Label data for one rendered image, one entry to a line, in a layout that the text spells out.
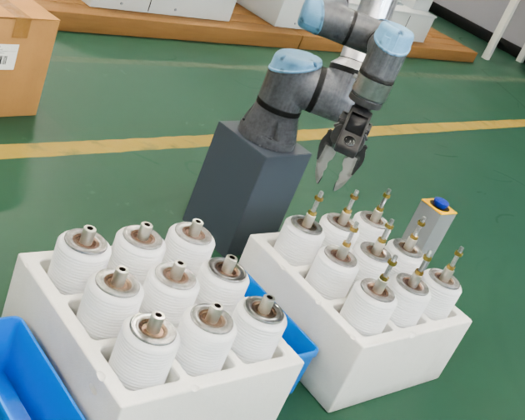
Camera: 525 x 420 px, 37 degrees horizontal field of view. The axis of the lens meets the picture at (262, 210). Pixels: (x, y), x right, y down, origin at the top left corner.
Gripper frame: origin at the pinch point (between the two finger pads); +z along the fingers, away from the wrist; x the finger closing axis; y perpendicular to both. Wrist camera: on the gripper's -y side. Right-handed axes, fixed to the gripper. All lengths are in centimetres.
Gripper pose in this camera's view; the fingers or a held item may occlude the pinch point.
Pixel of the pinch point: (327, 182)
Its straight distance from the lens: 167.0
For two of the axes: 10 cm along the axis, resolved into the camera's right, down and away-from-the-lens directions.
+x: -9.0, -4.2, 0.7
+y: 2.4, -3.6, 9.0
